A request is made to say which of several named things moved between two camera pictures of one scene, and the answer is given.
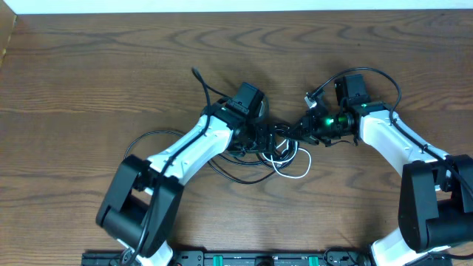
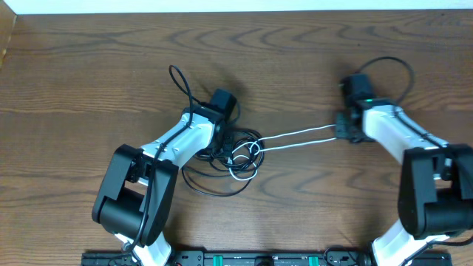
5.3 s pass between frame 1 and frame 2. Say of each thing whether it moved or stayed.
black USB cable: moved
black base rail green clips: stayed
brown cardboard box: stayed
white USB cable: moved
